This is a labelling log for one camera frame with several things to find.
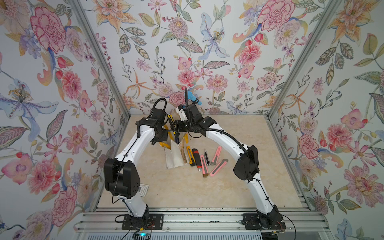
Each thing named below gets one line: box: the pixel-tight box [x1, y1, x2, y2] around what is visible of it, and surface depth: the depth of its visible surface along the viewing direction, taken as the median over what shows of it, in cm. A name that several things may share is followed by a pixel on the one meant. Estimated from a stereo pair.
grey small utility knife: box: [204, 148, 211, 166], surface depth 97 cm
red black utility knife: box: [192, 148, 203, 172], surface depth 97 cm
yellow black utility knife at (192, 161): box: [186, 146, 196, 167], surface depth 99 cm
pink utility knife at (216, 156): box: [210, 146, 222, 166], surface depth 97 cm
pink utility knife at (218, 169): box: [209, 158, 229, 177], surface depth 93 cm
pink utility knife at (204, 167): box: [200, 154, 209, 179], surface depth 95 cm
